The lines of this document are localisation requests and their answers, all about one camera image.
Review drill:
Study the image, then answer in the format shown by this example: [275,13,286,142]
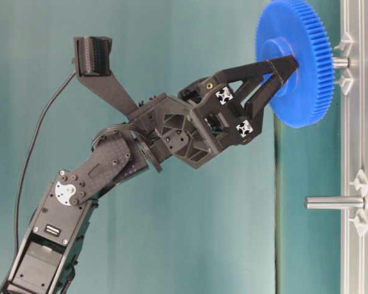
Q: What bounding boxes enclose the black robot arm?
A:
[0,53,298,293]

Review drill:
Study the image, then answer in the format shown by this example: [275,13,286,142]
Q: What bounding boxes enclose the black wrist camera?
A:
[74,36,112,77]

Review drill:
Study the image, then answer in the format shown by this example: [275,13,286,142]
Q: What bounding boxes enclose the white shaft bracket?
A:
[334,32,354,56]

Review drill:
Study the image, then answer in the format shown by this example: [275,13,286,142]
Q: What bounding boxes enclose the black camera cable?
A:
[13,70,77,258]

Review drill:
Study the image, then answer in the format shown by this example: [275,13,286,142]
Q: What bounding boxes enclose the aluminium extrusion rail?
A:
[341,1,368,293]

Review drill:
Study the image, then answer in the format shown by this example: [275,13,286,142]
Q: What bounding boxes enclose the large blue plastic gear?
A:
[255,0,336,129]

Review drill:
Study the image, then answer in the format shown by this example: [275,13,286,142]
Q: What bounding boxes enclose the steel shaft on rail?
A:
[332,57,350,70]

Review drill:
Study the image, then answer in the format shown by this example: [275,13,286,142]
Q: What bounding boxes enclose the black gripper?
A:
[129,55,298,168]

